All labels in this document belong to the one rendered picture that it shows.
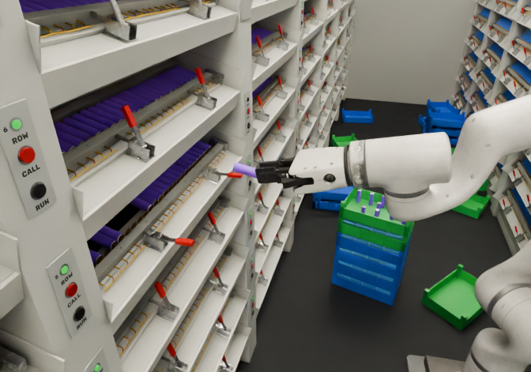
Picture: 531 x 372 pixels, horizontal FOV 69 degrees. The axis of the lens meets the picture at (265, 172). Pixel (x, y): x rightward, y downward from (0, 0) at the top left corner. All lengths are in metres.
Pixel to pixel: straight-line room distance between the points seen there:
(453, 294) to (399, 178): 1.51
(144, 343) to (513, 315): 0.81
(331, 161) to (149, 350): 0.51
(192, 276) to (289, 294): 1.03
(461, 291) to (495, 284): 1.07
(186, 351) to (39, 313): 0.59
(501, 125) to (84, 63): 0.62
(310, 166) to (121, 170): 0.31
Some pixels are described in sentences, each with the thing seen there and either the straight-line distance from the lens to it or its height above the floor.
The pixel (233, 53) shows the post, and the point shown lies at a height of 1.20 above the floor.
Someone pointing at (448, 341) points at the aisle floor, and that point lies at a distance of 1.93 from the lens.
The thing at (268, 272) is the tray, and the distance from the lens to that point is 1.81.
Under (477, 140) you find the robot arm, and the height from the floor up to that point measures 1.14.
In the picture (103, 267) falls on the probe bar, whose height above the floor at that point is 0.96.
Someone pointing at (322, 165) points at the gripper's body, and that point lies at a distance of 0.66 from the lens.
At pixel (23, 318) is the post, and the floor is 1.03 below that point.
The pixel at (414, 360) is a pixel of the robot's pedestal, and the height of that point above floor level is 0.28.
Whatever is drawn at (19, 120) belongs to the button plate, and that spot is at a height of 1.26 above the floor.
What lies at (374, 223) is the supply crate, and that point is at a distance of 1.73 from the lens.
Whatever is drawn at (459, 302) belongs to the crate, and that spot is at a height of 0.00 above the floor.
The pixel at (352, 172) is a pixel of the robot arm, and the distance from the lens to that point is 0.66.
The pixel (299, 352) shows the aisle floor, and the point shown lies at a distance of 1.75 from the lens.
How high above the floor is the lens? 1.40
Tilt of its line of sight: 29 degrees down
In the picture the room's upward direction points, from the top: straight up
